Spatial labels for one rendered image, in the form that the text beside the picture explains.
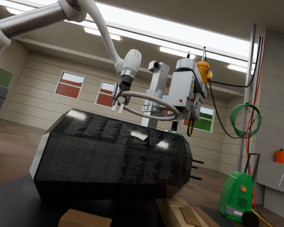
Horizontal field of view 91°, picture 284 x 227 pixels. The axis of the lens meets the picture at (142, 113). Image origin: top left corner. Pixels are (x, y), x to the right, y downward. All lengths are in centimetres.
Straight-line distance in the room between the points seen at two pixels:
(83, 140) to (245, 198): 202
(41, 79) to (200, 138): 931
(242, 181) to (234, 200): 26
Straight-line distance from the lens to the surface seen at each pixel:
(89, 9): 108
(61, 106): 858
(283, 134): 428
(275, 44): 493
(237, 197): 234
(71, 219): 114
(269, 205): 383
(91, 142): 116
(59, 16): 125
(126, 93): 85
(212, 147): 863
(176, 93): 161
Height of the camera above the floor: 70
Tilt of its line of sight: 10 degrees up
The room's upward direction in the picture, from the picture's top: 14 degrees clockwise
